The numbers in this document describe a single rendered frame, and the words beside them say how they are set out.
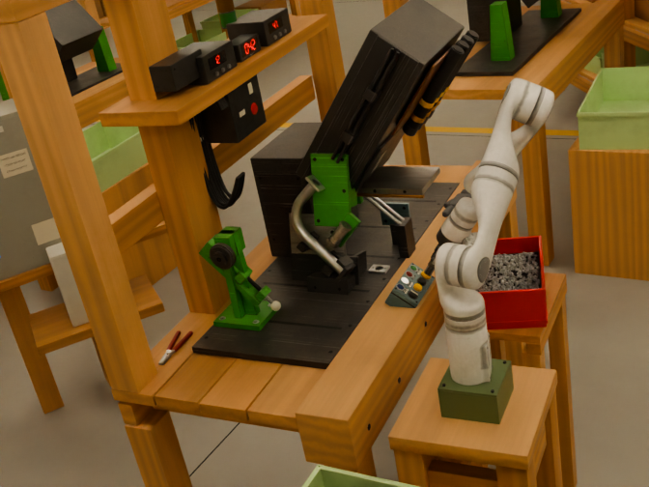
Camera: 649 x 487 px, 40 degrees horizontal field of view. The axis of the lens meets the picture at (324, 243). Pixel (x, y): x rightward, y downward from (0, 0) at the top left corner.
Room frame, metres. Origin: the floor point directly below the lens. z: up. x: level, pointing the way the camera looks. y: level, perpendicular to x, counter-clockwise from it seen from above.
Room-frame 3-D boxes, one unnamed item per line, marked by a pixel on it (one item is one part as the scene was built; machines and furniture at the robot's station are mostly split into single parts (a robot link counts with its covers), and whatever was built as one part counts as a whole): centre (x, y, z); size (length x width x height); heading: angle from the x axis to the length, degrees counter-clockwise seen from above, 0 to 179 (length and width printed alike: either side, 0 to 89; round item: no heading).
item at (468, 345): (1.69, -0.27, 1.02); 0.09 x 0.09 x 0.17; 70
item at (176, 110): (2.60, 0.18, 1.52); 0.90 x 0.25 x 0.04; 150
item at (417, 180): (2.49, -0.17, 1.11); 0.39 x 0.16 x 0.03; 60
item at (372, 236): (2.47, -0.05, 0.89); 1.10 x 0.42 x 0.02; 150
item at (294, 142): (2.64, 0.02, 1.07); 0.30 x 0.18 x 0.34; 150
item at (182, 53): (2.33, 0.29, 1.59); 0.15 x 0.07 x 0.07; 150
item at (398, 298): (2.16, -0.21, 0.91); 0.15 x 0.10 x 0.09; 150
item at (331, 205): (2.38, -0.06, 1.17); 0.13 x 0.12 x 0.20; 150
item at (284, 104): (2.66, 0.27, 1.23); 1.30 x 0.05 x 0.09; 150
